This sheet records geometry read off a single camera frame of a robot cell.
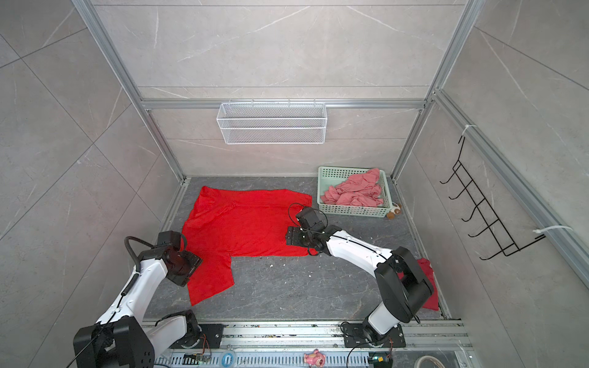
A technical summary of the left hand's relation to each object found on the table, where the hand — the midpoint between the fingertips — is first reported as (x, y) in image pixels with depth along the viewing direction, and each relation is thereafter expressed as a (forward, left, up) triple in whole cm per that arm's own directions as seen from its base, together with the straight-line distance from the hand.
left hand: (195, 261), depth 84 cm
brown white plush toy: (+23, -84, -3) cm, 88 cm away
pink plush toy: (-31, -43, -2) cm, 53 cm away
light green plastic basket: (+46, -57, -4) cm, 73 cm away
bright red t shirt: (+22, -5, -8) cm, 23 cm away
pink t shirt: (+35, -70, -2) cm, 79 cm away
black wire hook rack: (-4, -93, +28) cm, 97 cm away
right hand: (+8, -37, +3) cm, 38 cm away
